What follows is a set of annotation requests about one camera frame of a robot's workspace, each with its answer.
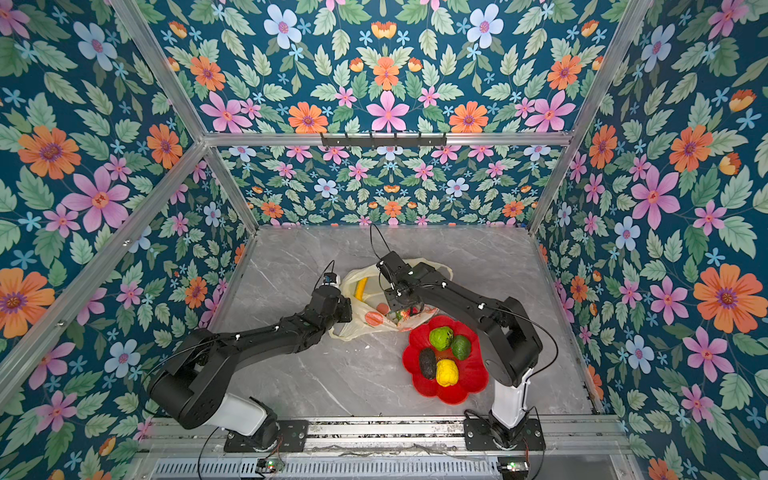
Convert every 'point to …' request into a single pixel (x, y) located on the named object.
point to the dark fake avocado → (428, 362)
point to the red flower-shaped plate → (472, 374)
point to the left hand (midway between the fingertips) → (352, 294)
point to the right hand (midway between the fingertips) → (399, 296)
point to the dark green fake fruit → (461, 346)
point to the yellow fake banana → (360, 288)
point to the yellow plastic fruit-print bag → (373, 310)
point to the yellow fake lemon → (446, 372)
